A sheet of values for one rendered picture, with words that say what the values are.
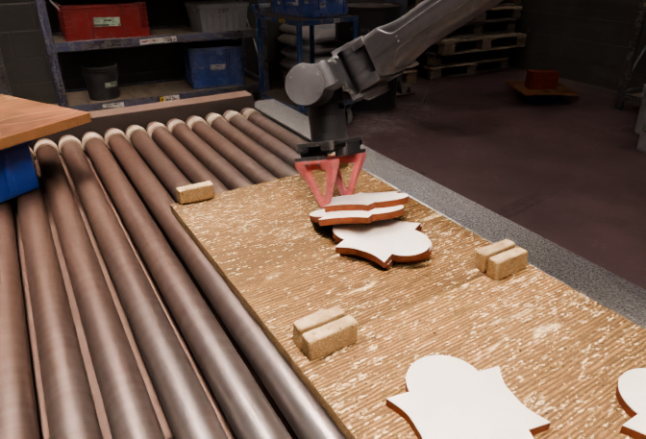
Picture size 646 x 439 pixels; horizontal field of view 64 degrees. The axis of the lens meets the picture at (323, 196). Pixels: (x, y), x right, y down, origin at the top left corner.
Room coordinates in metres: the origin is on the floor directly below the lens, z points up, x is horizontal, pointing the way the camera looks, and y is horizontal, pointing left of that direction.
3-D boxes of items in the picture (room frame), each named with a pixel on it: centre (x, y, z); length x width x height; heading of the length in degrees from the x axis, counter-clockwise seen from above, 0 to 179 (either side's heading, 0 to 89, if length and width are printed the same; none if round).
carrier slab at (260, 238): (0.67, -0.01, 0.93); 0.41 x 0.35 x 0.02; 32
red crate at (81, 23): (4.55, 1.84, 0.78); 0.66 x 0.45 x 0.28; 119
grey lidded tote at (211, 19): (4.99, 0.97, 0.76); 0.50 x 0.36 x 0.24; 125
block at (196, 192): (0.77, 0.21, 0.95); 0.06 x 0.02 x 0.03; 122
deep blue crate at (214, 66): (5.00, 1.05, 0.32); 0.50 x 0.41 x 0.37; 115
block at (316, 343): (0.42, -0.01, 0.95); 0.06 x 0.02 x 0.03; 122
